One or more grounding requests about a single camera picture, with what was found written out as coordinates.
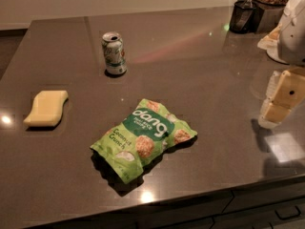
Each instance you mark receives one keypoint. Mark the yellow sponge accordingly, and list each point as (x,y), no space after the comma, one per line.
(47,109)

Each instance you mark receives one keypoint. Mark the green rice chip bag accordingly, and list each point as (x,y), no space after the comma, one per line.
(140,138)

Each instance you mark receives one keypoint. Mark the white plastic canister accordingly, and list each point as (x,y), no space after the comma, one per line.
(274,45)

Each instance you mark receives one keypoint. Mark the black drawer handle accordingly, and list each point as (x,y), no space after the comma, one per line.
(288,213)

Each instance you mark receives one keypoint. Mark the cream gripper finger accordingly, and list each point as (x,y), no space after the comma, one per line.
(287,88)
(271,115)

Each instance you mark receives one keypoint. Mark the black mesh cup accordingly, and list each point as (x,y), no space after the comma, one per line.
(242,16)

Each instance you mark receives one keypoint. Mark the green white soda can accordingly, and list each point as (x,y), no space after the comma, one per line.
(114,55)

